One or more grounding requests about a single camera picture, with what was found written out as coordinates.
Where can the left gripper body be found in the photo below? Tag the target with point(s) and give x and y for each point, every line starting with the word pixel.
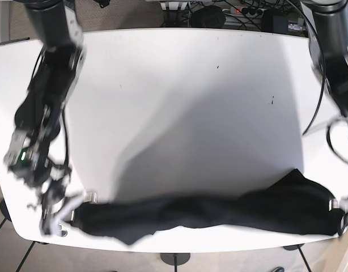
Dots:
pixel 340 204

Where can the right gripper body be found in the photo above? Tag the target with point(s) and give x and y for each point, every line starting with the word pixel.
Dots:
pixel 62 211

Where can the black printed T-shirt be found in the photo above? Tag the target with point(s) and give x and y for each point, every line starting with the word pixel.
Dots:
pixel 130 222

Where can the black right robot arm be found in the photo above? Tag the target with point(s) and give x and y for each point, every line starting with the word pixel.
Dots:
pixel 41 116

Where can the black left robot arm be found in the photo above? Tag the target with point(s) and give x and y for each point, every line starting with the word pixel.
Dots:
pixel 332 71

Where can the left chrome table grommet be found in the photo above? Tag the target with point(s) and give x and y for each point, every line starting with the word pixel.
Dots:
pixel 62 231

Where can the grey sneaker shoe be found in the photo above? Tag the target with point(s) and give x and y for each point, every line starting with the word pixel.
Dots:
pixel 278 269

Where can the front black table foot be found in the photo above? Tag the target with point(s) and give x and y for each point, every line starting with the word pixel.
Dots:
pixel 175 258

